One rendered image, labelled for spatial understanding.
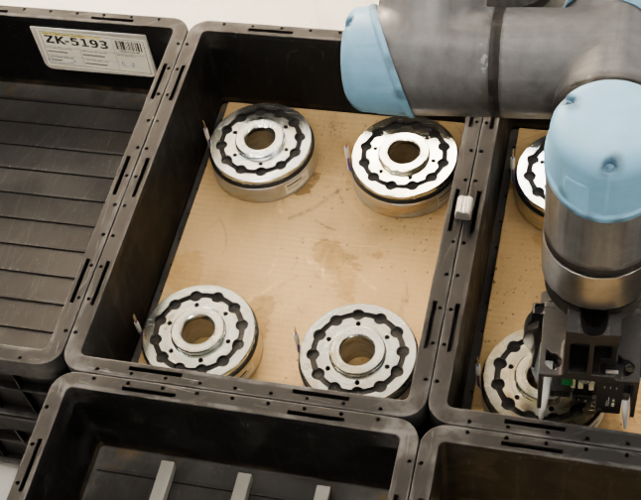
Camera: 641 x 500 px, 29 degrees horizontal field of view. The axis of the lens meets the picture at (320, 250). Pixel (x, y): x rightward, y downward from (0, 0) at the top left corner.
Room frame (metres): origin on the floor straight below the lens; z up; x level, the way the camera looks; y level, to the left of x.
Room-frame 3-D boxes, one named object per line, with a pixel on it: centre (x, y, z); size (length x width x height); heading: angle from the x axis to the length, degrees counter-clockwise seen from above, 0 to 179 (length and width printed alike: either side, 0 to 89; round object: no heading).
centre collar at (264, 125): (0.81, 0.04, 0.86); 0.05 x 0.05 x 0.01
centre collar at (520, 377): (0.49, -0.16, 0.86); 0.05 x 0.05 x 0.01
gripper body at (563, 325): (0.46, -0.18, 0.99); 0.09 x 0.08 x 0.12; 161
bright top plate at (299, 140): (0.81, 0.04, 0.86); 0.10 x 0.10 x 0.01
